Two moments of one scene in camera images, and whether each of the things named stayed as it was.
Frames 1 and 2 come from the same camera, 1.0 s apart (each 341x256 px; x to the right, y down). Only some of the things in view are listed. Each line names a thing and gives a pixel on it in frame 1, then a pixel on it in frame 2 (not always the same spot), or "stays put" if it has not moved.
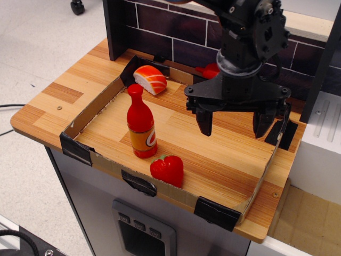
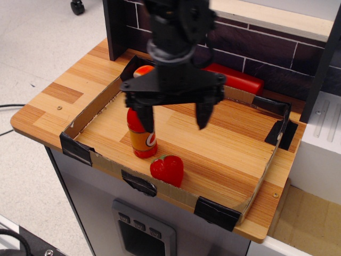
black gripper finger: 204,121 to 145,114
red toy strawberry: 168,168 stays put
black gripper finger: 261,121 to 204,110
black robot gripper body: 237,88 to 176,81
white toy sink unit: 316,169 stays put
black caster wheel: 77,6 stays put
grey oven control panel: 139,234 stays put
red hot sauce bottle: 140,125 stays put
